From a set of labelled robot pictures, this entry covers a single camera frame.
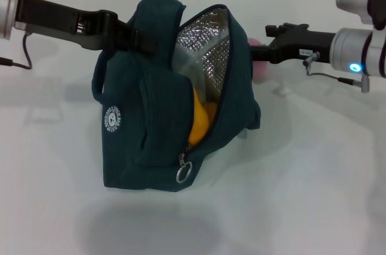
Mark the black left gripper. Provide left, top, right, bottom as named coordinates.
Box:
left=16, top=0, right=157, bottom=54

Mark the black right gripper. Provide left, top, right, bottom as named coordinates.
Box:
left=248, top=22, right=336, bottom=65

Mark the pink peach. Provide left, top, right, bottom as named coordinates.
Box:
left=248, top=37, right=270, bottom=83

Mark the clear container with blue rim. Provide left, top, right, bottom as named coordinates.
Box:
left=173, top=44, right=209, bottom=102

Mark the yellow banana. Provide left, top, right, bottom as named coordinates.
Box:
left=187, top=87, right=218, bottom=145

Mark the dark teal insulated lunch bag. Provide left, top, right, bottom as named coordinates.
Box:
left=92, top=0, right=262, bottom=192

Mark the left gripper cable with plug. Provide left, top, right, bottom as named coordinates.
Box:
left=0, top=33, right=33, bottom=71

